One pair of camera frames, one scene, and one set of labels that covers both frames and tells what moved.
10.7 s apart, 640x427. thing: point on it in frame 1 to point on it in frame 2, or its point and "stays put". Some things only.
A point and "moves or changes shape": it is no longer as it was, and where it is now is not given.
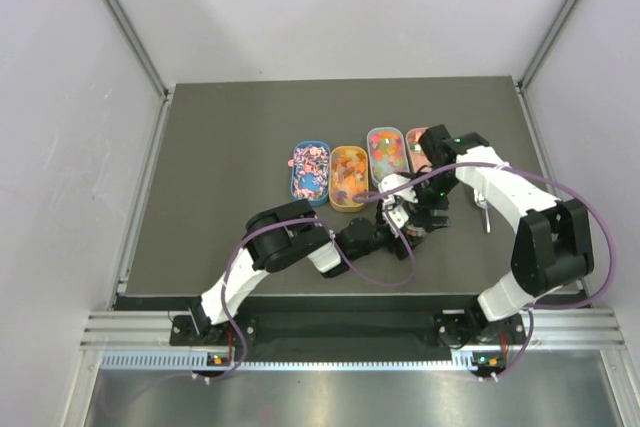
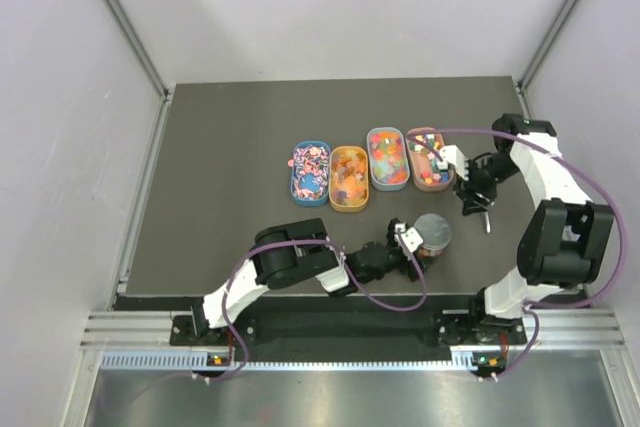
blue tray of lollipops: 310,171 stays put
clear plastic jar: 413,230 moves or changes shape
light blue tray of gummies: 387,152 stays put
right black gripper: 423,215 to 466,192
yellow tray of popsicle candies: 348,177 stays put
